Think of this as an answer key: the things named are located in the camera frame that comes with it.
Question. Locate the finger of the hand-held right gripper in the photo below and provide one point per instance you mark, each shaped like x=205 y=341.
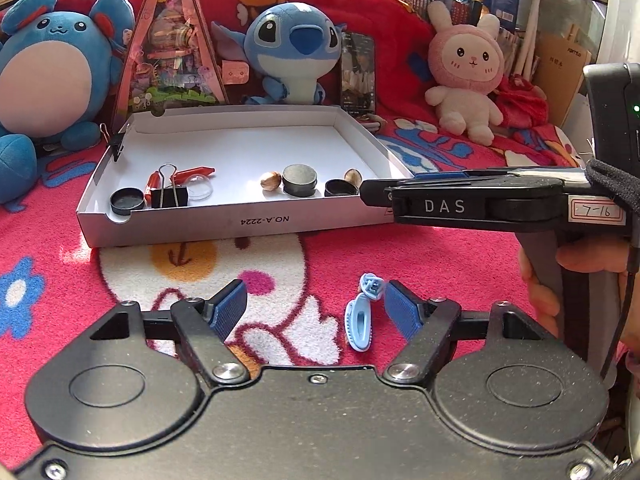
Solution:
x=440 y=175
x=377 y=192

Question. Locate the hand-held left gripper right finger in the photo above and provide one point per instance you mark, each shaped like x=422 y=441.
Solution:
x=402 y=310

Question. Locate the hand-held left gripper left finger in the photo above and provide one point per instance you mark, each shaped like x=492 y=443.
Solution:
x=231 y=305

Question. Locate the black hollow round cap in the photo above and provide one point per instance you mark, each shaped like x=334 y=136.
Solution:
x=341 y=189

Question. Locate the light blue plastic clip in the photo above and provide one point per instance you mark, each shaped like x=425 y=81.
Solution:
x=357 y=325

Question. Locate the black round disc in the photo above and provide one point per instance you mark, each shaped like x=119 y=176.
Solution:
x=300 y=180

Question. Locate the brown hazelnut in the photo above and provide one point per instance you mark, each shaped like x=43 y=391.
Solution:
x=271 y=181

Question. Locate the clear plastic dome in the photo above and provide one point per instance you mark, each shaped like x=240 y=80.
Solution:
x=200 y=187

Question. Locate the black binder clip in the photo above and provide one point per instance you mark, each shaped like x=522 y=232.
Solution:
x=117 y=142
x=169 y=197

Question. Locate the white cardboard box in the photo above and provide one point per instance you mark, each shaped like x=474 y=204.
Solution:
x=250 y=150

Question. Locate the red capsule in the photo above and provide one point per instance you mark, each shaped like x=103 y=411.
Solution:
x=153 y=185

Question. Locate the black shallow cap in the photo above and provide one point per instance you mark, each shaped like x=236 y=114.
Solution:
x=127 y=201

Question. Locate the person's right hand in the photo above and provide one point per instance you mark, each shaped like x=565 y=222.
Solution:
x=542 y=290

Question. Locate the brown round nut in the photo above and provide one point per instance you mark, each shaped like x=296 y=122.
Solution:
x=353 y=176

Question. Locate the pink cartoon printed blanket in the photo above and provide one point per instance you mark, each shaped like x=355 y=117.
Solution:
x=450 y=260

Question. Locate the red crumpled cloth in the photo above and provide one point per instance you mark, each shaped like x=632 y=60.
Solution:
x=522 y=100

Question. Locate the pink hooded bunny plush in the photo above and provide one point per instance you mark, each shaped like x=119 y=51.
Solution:
x=467 y=70

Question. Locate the red plastic clip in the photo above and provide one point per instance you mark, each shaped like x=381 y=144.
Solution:
x=192 y=173

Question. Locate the brown cardboard carton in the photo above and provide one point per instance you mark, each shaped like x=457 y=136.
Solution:
x=560 y=75

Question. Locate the blue alien plush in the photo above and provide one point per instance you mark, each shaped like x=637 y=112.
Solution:
x=290 y=45

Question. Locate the white pipe stand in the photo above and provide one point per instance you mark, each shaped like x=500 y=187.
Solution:
x=530 y=25

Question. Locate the small pink cube toy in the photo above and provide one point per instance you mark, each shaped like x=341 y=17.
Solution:
x=235 y=71

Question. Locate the triangular miniature house display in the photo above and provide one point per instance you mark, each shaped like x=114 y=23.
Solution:
x=170 y=60

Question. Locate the blue round mouse plush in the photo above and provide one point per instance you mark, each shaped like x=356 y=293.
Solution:
x=50 y=75

